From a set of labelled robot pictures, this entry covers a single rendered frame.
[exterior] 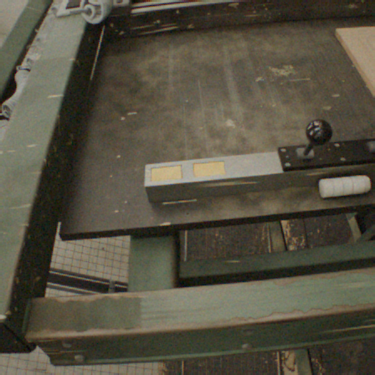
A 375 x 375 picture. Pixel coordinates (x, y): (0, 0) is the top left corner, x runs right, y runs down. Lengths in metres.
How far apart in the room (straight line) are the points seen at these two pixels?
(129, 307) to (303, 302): 0.22
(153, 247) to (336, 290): 0.30
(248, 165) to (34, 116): 0.39
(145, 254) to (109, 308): 0.16
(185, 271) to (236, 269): 0.08
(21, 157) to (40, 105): 0.14
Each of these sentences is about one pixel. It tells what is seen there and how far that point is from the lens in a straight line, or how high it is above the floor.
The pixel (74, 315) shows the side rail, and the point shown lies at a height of 1.80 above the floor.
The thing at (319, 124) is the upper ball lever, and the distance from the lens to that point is 0.58.
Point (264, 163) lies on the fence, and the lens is 0.69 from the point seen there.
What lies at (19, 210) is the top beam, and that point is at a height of 1.90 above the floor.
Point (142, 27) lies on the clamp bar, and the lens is 1.17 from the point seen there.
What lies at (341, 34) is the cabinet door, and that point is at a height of 1.31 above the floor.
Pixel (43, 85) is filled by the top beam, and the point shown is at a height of 1.92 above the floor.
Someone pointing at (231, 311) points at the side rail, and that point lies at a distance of 0.52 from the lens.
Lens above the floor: 1.88
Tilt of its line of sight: 19 degrees down
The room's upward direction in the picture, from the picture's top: 75 degrees counter-clockwise
